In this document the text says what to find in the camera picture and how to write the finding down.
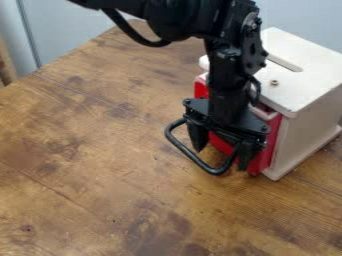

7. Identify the red wooden drawer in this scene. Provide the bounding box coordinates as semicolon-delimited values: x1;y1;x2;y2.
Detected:
194;73;284;177

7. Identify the black metal drawer handle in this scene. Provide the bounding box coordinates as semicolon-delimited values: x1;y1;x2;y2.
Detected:
165;118;241;176

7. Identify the white wooden drawer box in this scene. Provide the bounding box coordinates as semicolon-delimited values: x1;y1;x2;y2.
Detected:
198;26;342;182

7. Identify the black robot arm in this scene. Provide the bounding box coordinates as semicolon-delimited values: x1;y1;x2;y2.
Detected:
69;0;270;176

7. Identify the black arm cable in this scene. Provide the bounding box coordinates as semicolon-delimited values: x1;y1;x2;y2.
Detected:
101;8;173;48

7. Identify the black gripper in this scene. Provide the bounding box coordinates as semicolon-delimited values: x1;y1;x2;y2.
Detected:
183;98;270;171

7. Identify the wooden plank at left edge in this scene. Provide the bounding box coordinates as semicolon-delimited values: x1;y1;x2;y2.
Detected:
0;35;18;87

